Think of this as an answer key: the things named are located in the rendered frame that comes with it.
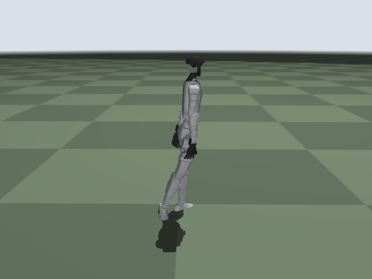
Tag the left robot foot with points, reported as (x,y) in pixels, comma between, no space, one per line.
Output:
(178,207)

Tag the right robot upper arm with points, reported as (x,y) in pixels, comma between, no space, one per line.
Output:
(193,92)

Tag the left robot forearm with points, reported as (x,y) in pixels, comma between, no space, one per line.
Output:
(181,119)

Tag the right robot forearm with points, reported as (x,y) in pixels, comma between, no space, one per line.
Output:
(193,127)

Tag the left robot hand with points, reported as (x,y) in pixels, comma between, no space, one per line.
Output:
(175,138)

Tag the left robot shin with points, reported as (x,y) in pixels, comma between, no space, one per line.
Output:
(182,190)

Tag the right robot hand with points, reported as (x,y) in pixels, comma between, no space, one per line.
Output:
(191,151)

